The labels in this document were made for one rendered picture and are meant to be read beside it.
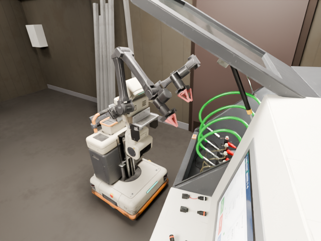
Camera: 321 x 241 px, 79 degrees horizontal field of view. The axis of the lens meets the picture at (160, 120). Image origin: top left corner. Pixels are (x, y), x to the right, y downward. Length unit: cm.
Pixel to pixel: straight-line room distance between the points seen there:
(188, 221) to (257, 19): 228
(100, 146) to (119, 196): 55
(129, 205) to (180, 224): 108
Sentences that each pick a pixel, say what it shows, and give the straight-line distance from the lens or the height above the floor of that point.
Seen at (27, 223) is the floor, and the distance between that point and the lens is 263.
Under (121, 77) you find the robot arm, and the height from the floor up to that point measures 145.
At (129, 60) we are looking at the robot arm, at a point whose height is 157.
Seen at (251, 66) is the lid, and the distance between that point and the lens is 74.
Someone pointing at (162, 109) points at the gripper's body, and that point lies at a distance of 114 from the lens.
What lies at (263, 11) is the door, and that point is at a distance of 269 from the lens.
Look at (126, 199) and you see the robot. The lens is 204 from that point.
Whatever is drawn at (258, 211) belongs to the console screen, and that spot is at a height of 144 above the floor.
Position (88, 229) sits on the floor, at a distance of 230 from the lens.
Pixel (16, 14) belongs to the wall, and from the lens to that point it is 676.
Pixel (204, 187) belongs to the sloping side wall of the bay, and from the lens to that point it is 107.
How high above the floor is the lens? 181
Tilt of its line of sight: 28 degrees down
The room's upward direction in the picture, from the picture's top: 3 degrees counter-clockwise
